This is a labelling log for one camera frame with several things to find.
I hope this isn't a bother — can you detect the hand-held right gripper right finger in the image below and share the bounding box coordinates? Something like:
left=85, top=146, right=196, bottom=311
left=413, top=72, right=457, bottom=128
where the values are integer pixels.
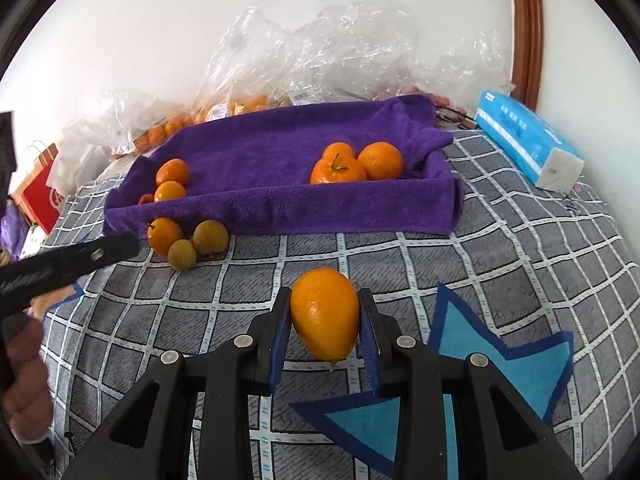
left=357, top=287, right=586, bottom=480

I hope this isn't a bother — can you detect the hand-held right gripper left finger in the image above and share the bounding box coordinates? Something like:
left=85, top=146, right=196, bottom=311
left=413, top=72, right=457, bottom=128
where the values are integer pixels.
left=62, top=287, right=293, bottom=480

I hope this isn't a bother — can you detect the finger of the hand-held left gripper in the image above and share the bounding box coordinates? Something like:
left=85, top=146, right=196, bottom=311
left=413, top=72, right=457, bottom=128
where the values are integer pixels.
left=0, top=232, right=141, bottom=318

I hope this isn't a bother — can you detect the orange kumquat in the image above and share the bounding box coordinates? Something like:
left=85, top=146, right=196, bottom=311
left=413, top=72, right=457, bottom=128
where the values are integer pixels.
left=156, top=158, right=191, bottom=187
left=153, top=181, right=187, bottom=203
left=146, top=217, right=184, bottom=257
left=290, top=268, right=362, bottom=372

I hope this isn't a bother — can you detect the orange mandarin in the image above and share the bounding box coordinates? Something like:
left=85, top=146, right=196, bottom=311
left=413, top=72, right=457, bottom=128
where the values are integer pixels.
left=357, top=142, right=404, bottom=181
left=310, top=154, right=368, bottom=185
left=322, top=142, right=357, bottom=161

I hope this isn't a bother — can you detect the purple towel covered tray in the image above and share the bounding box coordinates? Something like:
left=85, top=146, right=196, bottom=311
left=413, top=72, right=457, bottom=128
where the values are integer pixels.
left=102, top=96, right=466, bottom=236

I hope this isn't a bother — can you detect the person's left hand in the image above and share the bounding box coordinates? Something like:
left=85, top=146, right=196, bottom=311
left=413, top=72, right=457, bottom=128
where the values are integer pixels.
left=0, top=317, right=53, bottom=443

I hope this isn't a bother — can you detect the red paper bag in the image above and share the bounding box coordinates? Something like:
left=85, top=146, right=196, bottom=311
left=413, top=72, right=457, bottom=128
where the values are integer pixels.
left=10, top=142, right=66, bottom=233

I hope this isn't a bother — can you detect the white plastic bag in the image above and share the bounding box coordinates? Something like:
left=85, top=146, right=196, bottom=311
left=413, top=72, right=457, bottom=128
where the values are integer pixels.
left=47, top=142, right=116, bottom=196

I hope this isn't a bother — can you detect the clear plastic bag of mandarins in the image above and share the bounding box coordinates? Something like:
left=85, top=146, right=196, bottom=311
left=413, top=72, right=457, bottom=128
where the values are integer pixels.
left=62, top=87, right=196, bottom=161

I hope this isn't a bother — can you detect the yellow-green kumquat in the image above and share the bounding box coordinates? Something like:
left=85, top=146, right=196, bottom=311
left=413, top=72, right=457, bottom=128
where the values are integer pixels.
left=192, top=220, right=230, bottom=255
left=167, top=239, right=198, bottom=271

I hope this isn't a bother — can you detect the grey checked star blanket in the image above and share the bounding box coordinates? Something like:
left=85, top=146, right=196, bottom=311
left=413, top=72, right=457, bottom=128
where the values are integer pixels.
left=30, top=127, right=640, bottom=480

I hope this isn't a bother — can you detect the clear plastic bag of kumquats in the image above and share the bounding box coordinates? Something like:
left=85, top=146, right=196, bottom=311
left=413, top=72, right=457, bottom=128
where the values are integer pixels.
left=192, top=5, right=321, bottom=126

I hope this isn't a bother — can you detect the blue tissue pack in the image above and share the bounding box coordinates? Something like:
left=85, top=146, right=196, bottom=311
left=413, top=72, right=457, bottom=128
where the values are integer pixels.
left=472, top=89, right=586, bottom=192

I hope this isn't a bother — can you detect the crumpled clear plastic bag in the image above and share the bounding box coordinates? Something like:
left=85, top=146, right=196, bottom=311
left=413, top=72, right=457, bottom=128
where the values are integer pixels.
left=290, top=0, right=513, bottom=116

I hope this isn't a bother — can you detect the brown wooden frame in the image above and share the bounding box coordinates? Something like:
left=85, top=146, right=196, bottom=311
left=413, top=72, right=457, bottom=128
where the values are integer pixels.
left=506, top=0, right=545, bottom=111

